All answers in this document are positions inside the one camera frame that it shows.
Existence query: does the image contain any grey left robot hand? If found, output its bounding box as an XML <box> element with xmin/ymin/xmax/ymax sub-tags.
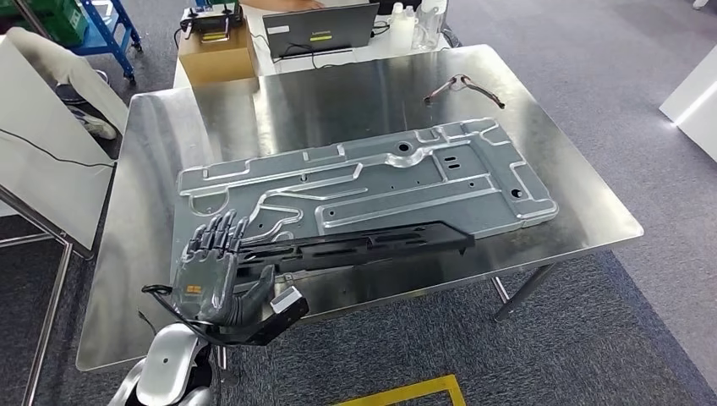
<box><xmin>170</xmin><ymin>210</ymin><xmax>276</xmax><ymax>329</ymax></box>

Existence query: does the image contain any black plastic panel part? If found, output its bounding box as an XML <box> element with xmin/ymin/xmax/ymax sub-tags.
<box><xmin>235</xmin><ymin>221</ymin><xmax>476</xmax><ymax>282</ymax></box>

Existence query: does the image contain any stainless steel workbench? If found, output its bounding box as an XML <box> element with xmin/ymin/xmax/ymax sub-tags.
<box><xmin>75</xmin><ymin>44</ymin><xmax>645</xmax><ymax>374</ymax></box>

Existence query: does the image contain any steel side table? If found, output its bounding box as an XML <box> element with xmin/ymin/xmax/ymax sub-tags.
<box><xmin>0</xmin><ymin>184</ymin><xmax>94</xmax><ymax>406</ymax></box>

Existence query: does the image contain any stamped grey metal plate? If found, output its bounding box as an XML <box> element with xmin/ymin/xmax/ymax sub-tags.
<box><xmin>170</xmin><ymin>118</ymin><xmax>560</xmax><ymax>270</ymax></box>

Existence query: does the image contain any white board panel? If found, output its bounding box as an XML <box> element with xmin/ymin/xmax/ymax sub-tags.
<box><xmin>0</xmin><ymin>36</ymin><xmax>116</xmax><ymax>250</ymax></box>

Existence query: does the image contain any brown cardboard box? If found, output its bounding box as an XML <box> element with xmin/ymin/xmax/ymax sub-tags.
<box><xmin>178</xmin><ymin>19</ymin><xmax>260</xmax><ymax>88</ymax></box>

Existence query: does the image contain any yellow floor tape square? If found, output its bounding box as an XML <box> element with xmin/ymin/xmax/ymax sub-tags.
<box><xmin>335</xmin><ymin>374</ymin><xmax>467</xmax><ymax>406</ymax></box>

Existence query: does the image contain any round dark chair base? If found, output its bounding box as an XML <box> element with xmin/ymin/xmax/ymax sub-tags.
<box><xmin>56</xmin><ymin>69</ymin><xmax>110</xmax><ymax>106</ymax></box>

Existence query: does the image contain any black handheld remote controller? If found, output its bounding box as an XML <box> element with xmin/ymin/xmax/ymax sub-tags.
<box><xmin>180</xmin><ymin>3</ymin><xmax>246</xmax><ymax>43</ymax></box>

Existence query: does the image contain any seated person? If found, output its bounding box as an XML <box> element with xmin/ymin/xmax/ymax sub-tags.
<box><xmin>5</xmin><ymin>26</ymin><xmax>130</xmax><ymax>141</ymax></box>

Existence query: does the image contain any small blue step stool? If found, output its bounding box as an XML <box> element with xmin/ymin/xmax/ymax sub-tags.
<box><xmin>69</xmin><ymin>0</ymin><xmax>144</xmax><ymax>86</ymax></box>

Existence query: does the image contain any black electronic device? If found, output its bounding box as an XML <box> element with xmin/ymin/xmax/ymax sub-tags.
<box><xmin>261</xmin><ymin>3</ymin><xmax>380</xmax><ymax>60</ymax></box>

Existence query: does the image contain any white desk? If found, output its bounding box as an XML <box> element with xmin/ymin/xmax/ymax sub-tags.
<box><xmin>172</xmin><ymin>0</ymin><xmax>454</xmax><ymax>90</ymax></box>

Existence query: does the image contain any person at laptop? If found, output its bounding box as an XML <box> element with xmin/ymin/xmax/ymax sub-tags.
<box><xmin>240</xmin><ymin>0</ymin><xmax>326</xmax><ymax>11</ymax></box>

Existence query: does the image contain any green plastic crate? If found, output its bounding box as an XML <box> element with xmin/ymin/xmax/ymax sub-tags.
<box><xmin>0</xmin><ymin>0</ymin><xmax>89</xmax><ymax>47</ymax></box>

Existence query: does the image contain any white plastic bottle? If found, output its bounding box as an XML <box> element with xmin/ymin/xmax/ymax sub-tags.
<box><xmin>388</xmin><ymin>2</ymin><xmax>419</xmax><ymax>56</ymax></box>

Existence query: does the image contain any black bag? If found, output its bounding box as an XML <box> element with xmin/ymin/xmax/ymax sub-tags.
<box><xmin>376</xmin><ymin>0</ymin><xmax>422</xmax><ymax>15</ymax></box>

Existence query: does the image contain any clear water bottle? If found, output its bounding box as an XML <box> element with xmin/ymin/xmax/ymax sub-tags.
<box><xmin>413</xmin><ymin>0</ymin><xmax>449</xmax><ymax>51</ymax></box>

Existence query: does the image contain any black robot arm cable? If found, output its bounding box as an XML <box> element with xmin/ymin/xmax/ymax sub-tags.
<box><xmin>137</xmin><ymin>284</ymin><xmax>225</xmax><ymax>343</ymax></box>

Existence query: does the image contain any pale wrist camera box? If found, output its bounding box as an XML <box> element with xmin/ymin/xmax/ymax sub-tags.
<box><xmin>270</xmin><ymin>285</ymin><xmax>304</xmax><ymax>315</ymax></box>

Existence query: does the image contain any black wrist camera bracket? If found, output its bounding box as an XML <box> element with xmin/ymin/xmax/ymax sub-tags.
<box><xmin>212</xmin><ymin>297</ymin><xmax>310</xmax><ymax>347</ymax></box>

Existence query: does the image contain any black floor cable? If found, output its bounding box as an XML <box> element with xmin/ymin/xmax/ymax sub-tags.
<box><xmin>0</xmin><ymin>127</ymin><xmax>116</xmax><ymax>169</ymax></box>

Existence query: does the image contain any white lit pedestal block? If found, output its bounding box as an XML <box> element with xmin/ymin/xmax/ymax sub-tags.
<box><xmin>660</xmin><ymin>44</ymin><xmax>717</xmax><ymax>163</ymax></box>

